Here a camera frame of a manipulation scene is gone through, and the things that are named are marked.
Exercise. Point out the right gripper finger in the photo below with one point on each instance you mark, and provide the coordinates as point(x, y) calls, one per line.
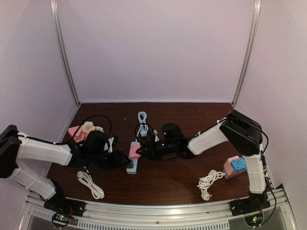
point(144, 154)
point(142, 147)

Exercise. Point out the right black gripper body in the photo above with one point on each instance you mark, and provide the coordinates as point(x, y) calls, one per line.
point(157, 152)

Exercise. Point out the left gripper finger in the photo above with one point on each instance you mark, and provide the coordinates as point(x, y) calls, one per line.
point(124, 163)
point(124, 157)

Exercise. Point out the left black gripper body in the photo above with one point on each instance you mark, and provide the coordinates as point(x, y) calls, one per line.
point(106, 162)

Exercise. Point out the pink plug adapter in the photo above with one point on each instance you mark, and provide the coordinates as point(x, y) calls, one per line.
point(132, 153)

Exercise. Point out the light blue power strip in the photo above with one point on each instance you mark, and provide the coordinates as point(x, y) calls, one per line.
point(134, 170)

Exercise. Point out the white power strip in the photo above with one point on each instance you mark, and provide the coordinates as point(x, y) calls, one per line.
point(98, 128)

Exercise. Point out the black plug adapter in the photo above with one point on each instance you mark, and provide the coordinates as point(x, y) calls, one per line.
point(130, 166)

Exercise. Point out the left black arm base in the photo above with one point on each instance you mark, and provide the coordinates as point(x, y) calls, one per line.
point(62, 205)

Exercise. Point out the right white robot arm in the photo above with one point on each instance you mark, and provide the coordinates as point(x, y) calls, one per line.
point(244, 134)

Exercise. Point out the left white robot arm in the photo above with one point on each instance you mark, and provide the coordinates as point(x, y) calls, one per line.
point(16, 146)

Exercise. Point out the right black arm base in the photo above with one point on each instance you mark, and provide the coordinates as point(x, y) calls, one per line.
point(253, 203)

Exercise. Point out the beige cube socket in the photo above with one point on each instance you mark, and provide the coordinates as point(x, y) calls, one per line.
point(87, 127)

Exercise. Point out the light pink cube adapter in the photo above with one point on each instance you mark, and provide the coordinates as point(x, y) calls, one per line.
point(228, 169)

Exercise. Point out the purple power strip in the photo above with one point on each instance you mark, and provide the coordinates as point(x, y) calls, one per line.
point(230, 176)

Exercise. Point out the blue cube adapter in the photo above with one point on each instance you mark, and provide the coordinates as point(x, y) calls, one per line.
point(239, 165)

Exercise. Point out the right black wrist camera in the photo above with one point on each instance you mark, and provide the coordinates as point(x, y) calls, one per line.
point(172, 131)

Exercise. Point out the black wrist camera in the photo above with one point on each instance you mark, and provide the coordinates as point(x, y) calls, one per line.
point(172, 131)
point(95, 141)

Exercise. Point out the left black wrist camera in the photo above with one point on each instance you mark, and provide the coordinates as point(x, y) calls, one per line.
point(95, 141)

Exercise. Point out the aluminium front rail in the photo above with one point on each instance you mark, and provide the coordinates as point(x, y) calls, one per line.
point(203, 216)

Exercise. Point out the left aluminium frame post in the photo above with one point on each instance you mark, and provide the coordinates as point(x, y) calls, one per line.
point(62, 51)

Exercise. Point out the aluminium frame post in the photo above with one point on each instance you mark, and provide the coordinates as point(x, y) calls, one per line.
point(62, 51)
point(255, 19)

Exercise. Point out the right aluminium frame post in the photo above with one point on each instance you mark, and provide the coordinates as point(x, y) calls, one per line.
point(255, 19)

